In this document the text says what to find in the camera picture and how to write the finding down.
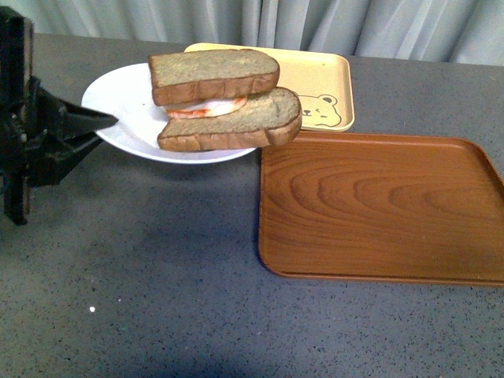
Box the white round plate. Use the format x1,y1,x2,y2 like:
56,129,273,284
82,63,254,165

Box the beige bear cartoon tray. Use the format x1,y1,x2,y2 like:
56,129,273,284
183,42,356,133

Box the brown wood-grain tray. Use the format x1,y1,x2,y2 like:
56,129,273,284
258,132,503,286

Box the toy fried egg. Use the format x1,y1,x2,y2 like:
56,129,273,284
164,96,247,119

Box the grey pleated curtain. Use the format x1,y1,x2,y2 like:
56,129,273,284
9,0,503,66

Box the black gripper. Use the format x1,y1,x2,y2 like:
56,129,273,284
1,6,118,225

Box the bread slice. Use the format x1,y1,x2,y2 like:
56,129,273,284
157,87,302,152
148,49,280,106

